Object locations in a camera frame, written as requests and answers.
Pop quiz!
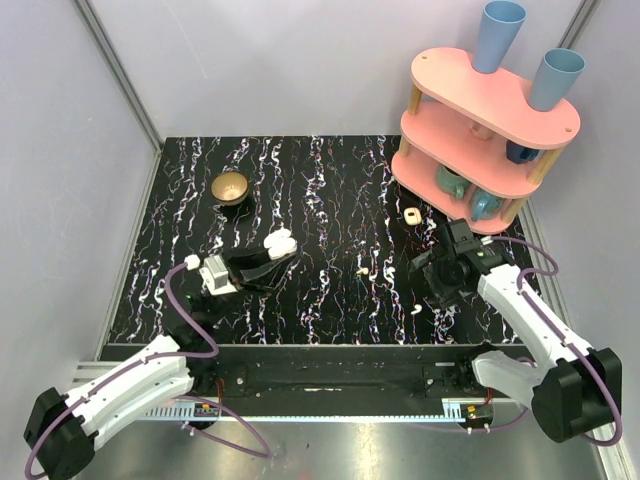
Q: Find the purple cable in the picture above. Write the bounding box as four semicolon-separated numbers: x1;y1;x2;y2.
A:
414;235;624;446
23;259;274;480

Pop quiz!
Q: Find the blue cup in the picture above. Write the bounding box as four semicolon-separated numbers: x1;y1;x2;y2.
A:
527;48;586;112
472;1;527;74

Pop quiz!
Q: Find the beige earbud charging case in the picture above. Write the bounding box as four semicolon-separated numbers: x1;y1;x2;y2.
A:
403;207;422;226

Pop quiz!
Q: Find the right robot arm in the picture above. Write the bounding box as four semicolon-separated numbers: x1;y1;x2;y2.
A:
410;219;623;447

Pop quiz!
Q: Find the pink small cup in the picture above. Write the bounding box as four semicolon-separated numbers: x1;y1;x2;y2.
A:
470;121;494;140

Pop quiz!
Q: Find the teal mug left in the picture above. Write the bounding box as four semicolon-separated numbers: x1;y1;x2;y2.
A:
436;165;471;200

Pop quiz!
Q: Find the white earbud charging case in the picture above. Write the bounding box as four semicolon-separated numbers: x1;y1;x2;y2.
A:
263;228;297;260

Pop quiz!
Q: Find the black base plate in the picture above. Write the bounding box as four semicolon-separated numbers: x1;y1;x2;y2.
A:
202;344;491;398

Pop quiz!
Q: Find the aluminium rail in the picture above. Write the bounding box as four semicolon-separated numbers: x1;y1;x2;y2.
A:
67;362;614;426

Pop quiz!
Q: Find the teal mug right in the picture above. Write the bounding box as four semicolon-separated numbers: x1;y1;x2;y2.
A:
470;188;505;222

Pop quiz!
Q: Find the blue cup rear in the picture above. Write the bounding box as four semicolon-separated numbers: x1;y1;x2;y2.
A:
472;1;527;74

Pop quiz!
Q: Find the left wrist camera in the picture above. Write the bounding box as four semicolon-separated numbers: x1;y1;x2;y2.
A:
199;255;237;296

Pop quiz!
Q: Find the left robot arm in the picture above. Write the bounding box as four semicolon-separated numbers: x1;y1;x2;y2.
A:
23;236;297;479

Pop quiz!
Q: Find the blue cup right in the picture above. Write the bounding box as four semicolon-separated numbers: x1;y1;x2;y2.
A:
527;48;586;112

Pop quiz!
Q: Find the teal mug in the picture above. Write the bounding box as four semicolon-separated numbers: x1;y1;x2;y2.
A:
470;188;505;222
436;165;471;200

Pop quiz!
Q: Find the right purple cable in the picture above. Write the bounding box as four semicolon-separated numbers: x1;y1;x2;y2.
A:
414;235;624;446

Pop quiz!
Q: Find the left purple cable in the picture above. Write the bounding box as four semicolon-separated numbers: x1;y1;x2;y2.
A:
23;259;274;480

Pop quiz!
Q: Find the pink three-tier shelf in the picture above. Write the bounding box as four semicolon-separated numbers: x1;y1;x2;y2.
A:
391;47;581;235

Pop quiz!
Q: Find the gold bowl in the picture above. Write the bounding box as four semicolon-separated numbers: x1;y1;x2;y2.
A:
211;171;249;206

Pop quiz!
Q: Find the dark blue mug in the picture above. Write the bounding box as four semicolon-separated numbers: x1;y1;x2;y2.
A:
505;140;540;164

